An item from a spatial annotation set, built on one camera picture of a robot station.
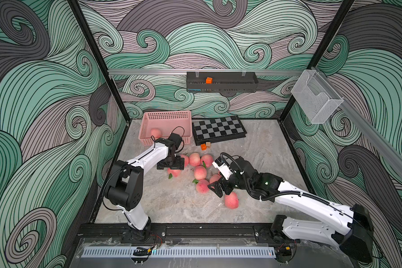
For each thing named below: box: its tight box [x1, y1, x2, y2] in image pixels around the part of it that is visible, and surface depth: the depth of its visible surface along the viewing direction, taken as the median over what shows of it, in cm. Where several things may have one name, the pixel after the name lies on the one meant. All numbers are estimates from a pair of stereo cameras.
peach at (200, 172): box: [194, 165, 208, 181], surface depth 88 cm
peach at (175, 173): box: [166, 167, 182, 178], surface depth 89 cm
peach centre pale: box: [188, 152, 201, 167], surface depth 94 cm
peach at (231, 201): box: [224, 191, 239, 210], surface depth 79 cm
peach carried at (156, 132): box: [150, 127, 163, 138], surface depth 109 cm
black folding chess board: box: [192, 115, 248, 146], surface depth 113 cm
